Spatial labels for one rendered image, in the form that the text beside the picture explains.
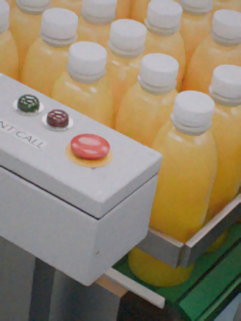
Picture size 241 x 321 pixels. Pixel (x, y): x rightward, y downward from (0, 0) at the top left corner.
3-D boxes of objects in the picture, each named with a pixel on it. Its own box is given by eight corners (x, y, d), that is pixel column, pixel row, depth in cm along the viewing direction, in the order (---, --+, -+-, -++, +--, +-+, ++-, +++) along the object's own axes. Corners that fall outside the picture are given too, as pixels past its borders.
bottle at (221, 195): (236, 251, 111) (276, 103, 100) (177, 259, 109) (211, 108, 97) (209, 211, 117) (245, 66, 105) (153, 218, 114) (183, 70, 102)
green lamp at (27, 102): (29, 117, 91) (31, 106, 91) (11, 107, 92) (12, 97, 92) (44, 108, 93) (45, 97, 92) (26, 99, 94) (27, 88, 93)
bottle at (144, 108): (87, 228, 111) (110, 77, 99) (116, 196, 116) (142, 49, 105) (144, 254, 109) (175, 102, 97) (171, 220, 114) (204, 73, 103)
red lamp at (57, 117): (59, 132, 90) (60, 122, 89) (40, 122, 91) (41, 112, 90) (73, 123, 92) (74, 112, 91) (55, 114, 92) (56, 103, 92)
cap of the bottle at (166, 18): (142, 23, 110) (145, 8, 109) (150, 8, 113) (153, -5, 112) (176, 31, 110) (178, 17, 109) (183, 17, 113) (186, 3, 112)
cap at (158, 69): (132, 78, 100) (135, 62, 99) (149, 63, 103) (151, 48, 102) (166, 91, 99) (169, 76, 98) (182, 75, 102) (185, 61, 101)
